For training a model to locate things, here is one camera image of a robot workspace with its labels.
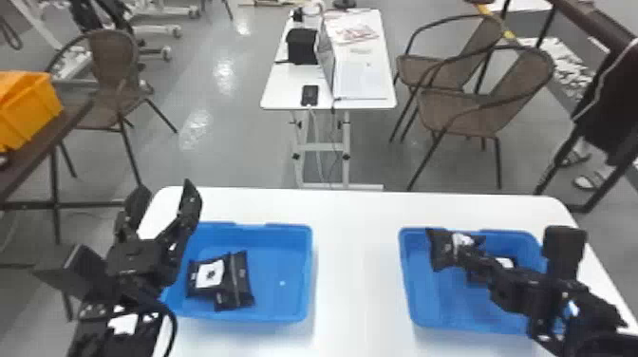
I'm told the brown wicker chair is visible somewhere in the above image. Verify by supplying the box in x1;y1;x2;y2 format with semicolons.
387;12;508;144
405;45;557;193
45;28;179;187

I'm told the black phone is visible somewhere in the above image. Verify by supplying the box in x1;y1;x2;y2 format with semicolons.
299;84;321;108

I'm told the black box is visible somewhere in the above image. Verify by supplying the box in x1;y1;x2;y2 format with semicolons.
285;27;320;66

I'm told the black part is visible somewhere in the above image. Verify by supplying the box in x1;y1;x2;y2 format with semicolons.
213;250;256;313
185;253;234;301
424;227;488;273

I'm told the yellow crate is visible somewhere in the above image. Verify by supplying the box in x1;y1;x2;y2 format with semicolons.
0;69;65;154

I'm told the blue tray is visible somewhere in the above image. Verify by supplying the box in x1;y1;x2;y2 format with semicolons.
159;220;314;324
398;226;570;337

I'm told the person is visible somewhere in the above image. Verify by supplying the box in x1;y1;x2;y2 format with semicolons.
556;38;638;192

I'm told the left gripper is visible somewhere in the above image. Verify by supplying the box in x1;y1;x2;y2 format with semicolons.
105;178;203;293

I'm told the black cable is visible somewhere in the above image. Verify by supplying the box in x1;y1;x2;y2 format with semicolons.
130;293;179;357

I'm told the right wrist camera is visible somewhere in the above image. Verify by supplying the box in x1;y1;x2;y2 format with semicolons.
541;225;589;281

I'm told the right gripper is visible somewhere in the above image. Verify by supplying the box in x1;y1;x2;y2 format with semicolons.
456;244;575;327

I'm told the white box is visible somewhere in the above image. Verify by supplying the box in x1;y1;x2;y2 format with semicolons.
315;9;396;102

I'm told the white side table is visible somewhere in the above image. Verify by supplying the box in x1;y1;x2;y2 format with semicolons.
259;8;399;192

